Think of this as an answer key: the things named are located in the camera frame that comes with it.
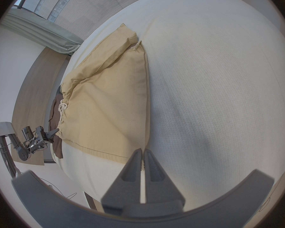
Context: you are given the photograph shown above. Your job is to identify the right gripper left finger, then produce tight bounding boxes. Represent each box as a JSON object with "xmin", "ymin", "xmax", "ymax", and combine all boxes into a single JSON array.
[{"xmin": 101, "ymin": 148, "xmax": 143, "ymax": 209}]

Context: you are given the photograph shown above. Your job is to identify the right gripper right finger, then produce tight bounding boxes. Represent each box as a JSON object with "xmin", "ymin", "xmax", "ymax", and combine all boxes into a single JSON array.
[{"xmin": 144, "ymin": 149, "xmax": 186, "ymax": 206}]

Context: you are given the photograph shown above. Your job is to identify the tan shorts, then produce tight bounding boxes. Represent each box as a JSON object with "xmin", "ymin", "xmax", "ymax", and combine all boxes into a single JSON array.
[{"xmin": 57, "ymin": 23, "xmax": 150, "ymax": 164}]

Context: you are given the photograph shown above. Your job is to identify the brown garment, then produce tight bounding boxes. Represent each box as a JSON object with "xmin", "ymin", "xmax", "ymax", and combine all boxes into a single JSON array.
[{"xmin": 48, "ymin": 95, "xmax": 63, "ymax": 159}]

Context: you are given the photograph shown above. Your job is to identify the grey-green curtain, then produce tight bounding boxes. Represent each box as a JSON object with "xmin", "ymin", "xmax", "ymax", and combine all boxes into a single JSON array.
[{"xmin": 2, "ymin": 8, "xmax": 84, "ymax": 56}]

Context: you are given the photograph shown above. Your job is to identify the black cable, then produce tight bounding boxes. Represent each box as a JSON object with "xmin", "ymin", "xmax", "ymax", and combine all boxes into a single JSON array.
[{"xmin": 39, "ymin": 177, "xmax": 78, "ymax": 199}]

